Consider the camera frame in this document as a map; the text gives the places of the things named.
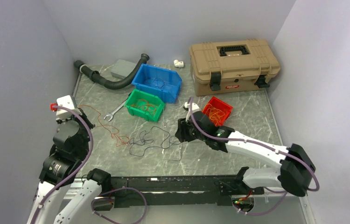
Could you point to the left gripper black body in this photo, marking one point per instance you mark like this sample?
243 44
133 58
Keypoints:
82 125

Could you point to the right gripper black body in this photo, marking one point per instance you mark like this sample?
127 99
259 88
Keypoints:
187 132

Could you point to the white pipe elbow fitting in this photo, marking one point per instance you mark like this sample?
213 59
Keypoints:
178 64

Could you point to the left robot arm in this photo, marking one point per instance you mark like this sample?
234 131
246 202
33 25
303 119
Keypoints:
70 150

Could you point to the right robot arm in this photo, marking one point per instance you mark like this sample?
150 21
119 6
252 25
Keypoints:
289 168

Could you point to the silver open-end wrench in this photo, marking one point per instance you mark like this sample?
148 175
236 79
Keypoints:
109 116

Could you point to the red plastic bin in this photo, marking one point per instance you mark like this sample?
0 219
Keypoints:
217 111

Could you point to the blue plastic bin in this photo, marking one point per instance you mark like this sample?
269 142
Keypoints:
164 83

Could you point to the green plastic bin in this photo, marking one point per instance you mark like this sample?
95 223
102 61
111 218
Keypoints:
144 105

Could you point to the grey rectangular block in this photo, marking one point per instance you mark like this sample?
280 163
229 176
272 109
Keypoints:
122 68

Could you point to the tan plastic toolbox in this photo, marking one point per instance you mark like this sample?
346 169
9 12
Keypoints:
224 67

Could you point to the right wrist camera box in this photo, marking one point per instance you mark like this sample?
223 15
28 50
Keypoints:
191 106

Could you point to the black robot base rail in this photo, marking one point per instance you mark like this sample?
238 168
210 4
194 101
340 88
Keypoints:
130 191

